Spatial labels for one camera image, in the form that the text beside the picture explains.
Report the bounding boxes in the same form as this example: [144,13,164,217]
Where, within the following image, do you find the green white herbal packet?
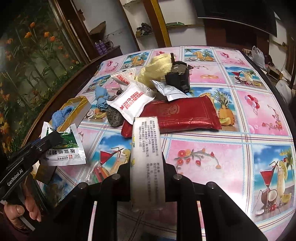
[40,122,86,166]

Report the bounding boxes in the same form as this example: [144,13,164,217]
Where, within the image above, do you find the white text-printed packet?
[130,116,165,211]

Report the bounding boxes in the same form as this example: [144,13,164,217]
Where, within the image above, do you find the red foil snack bag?
[120,95,222,138]

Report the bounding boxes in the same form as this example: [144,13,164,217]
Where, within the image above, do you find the blue cloth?
[95,86,110,111]

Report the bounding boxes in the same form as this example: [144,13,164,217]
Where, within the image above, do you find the white red-lettered snack bag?
[106,83,154,125]

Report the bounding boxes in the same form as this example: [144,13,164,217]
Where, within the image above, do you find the yellow fluffy cloth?
[135,54,172,88]

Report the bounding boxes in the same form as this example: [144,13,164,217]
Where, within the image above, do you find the left hand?
[4,183,42,230]

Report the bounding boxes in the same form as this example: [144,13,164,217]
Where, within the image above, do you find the blue towel in box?
[52,106,74,130]

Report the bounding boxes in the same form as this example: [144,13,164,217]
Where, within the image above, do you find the gold cardboard box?
[49,96,91,132]

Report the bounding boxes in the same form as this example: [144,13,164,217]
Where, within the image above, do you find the colourful printed tablecloth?
[40,46,295,240]

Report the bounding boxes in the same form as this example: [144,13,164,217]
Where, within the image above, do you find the grey knitted pouch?
[106,89,125,128]

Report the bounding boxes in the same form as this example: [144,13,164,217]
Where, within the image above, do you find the silver white foil packet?
[152,80,188,101]

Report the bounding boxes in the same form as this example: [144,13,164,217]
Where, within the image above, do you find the black cylindrical motor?
[165,53,193,93]

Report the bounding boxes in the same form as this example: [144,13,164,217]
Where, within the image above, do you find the purple bottle pair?
[95,40,107,55]

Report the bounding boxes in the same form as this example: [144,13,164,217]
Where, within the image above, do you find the white plastic bag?
[251,46,265,69]

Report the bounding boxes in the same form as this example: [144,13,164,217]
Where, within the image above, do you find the dark items on shelf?
[135,23,152,38]

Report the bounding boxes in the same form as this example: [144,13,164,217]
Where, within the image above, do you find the black television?
[193,0,278,37]

